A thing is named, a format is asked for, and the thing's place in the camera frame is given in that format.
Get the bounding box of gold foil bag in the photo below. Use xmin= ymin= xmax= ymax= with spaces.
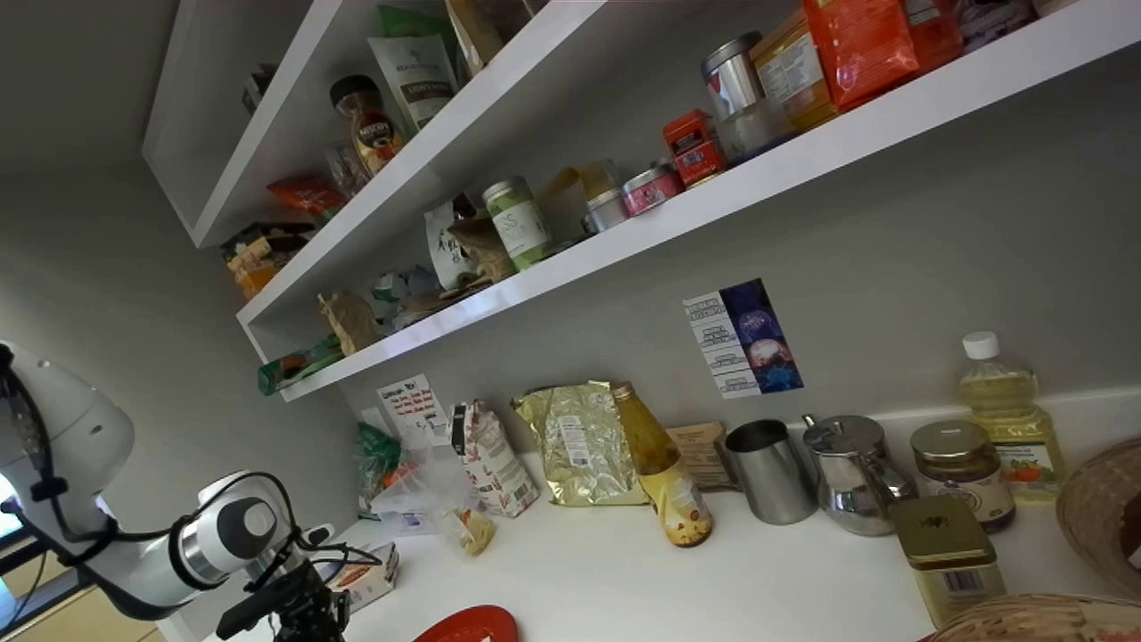
xmin=510 ymin=379 xmax=652 ymax=514

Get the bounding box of pink tin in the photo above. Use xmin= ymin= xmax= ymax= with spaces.
xmin=618 ymin=162 xmax=683 ymax=220

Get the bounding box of white wall shelf unit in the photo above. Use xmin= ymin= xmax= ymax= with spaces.
xmin=139 ymin=0 xmax=1141 ymax=406

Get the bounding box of red round plate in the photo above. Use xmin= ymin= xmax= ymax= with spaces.
xmin=412 ymin=603 xmax=525 ymax=642

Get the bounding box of green plastic package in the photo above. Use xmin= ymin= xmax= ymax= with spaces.
xmin=254 ymin=332 xmax=349 ymax=398

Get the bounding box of orange bag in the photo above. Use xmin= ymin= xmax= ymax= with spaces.
xmin=802 ymin=0 xmax=927 ymax=113

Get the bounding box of wicker basket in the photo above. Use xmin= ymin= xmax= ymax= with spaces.
xmin=1054 ymin=435 xmax=1141 ymax=601

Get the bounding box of jar with green label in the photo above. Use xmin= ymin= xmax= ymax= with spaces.
xmin=477 ymin=176 xmax=557 ymax=270

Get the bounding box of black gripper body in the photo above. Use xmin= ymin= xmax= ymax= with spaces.
xmin=259 ymin=559 xmax=357 ymax=642

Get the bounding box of brown paper bag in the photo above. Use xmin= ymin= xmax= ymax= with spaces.
xmin=311 ymin=288 xmax=384 ymax=357

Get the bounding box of small cardboard box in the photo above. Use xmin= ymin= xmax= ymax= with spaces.
xmin=324 ymin=539 xmax=407 ymax=617

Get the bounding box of handwritten tea sign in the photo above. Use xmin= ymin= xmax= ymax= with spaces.
xmin=375 ymin=370 xmax=451 ymax=456

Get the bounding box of clear oil bottle white cap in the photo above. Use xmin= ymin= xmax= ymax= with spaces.
xmin=951 ymin=329 xmax=1068 ymax=502

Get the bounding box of red tin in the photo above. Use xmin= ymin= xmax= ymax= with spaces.
xmin=658 ymin=108 xmax=732 ymax=188

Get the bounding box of steel cup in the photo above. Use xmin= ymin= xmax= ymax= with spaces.
xmin=721 ymin=413 xmax=819 ymax=527

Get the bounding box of steel can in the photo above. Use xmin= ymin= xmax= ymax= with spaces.
xmin=699 ymin=28 xmax=776 ymax=164

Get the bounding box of glass jar with gold lid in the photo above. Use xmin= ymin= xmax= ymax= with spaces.
xmin=909 ymin=416 xmax=1021 ymax=534

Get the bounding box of steel pot with lid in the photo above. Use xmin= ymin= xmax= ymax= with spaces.
xmin=798 ymin=412 xmax=920 ymax=539

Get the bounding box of gold tin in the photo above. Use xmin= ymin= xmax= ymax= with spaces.
xmin=886 ymin=488 xmax=1009 ymax=629

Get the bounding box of white coffee bag red print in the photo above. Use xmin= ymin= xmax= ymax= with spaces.
xmin=448 ymin=397 xmax=544 ymax=520

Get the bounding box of brown bottle with yellow label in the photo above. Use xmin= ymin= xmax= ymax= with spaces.
xmin=611 ymin=379 xmax=716 ymax=553

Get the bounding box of woven basket rim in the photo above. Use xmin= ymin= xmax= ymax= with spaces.
xmin=916 ymin=587 xmax=1141 ymax=642

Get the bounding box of wooden box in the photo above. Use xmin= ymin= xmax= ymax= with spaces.
xmin=662 ymin=416 xmax=737 ymax=497

